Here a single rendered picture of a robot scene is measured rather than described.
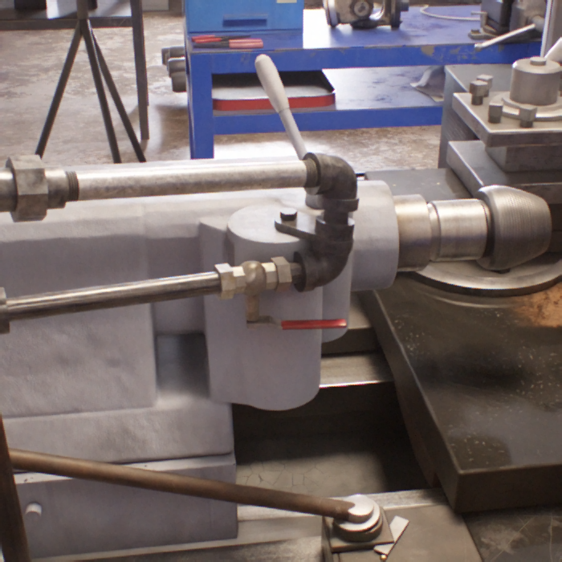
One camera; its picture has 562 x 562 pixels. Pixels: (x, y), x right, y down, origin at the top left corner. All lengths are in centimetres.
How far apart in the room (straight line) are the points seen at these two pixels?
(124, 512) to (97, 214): 28
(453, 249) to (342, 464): 39
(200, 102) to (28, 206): 205
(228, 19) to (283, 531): 206
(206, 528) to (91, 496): 12
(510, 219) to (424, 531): 32
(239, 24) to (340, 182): 210
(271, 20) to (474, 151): 163
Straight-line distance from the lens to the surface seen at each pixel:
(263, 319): 75
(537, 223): 94
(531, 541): 90
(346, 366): 117
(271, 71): 82
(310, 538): 93
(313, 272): 73
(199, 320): 86
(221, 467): 85
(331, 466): 118
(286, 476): 116
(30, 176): 62
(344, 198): 73
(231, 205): 82
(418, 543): 87
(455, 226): 91
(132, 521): 89
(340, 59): 268
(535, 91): 118
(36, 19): 444
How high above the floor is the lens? 148
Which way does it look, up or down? 28 degrees down
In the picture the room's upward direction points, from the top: straight up
